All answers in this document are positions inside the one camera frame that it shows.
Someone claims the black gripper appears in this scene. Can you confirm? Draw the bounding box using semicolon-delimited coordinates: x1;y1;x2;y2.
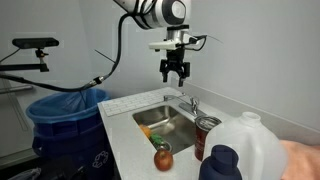
159;49;192;88

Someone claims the chrome faucet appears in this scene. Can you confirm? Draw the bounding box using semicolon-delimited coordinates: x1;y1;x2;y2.
163;93;207;118

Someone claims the white brick tile panel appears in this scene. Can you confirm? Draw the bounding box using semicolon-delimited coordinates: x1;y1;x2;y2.
100;87;184;118

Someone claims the stainless steel sink basin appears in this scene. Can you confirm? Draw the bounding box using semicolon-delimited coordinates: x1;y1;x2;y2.
132;104;201;155

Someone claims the orange fruit with sticker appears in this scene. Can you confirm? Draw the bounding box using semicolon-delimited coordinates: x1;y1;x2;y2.
139;124;153;139

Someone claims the green leafy toy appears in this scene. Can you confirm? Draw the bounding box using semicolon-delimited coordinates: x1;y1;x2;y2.
149;132;165;145

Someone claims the red can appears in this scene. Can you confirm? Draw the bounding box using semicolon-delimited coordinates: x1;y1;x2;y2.
194;115;223;162

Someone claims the round metal sink drain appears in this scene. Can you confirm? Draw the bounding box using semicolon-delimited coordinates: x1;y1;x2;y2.
156;141;173;153

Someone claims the red apple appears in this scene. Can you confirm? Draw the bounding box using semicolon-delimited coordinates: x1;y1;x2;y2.
153;148;175;172

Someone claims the dark blue bottle cap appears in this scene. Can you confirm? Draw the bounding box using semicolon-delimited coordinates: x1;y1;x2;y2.
198;144;243;180

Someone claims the translucent plastic milk jug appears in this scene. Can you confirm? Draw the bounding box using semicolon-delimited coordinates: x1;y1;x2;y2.
203;111;289;180

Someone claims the blue trash bag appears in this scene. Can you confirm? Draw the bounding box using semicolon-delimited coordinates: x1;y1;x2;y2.
25;88;111;125

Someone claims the blue recycling bin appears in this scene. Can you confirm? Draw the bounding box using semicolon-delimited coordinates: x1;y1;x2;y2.
31;114;116;180

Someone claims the peach orange-trimmed cloth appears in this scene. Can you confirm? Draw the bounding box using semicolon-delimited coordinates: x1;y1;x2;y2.
279;139;320;180

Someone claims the grey plastic bag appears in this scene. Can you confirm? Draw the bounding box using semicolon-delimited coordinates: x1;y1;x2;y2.
6;167;43;180

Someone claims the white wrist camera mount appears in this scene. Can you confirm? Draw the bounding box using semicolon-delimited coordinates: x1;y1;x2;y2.
148;32;201;52

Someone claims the thick black cable hose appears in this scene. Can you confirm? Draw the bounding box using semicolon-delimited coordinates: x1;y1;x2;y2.
0;12;141;93

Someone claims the black stereo camera bar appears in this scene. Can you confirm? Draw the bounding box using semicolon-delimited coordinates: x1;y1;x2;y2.
12;37;60;50

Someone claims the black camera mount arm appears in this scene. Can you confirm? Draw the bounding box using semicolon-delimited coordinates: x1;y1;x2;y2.
0;48;50;73

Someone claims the grey metal rail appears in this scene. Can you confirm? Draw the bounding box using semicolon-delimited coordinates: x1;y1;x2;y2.
0;84;34;95

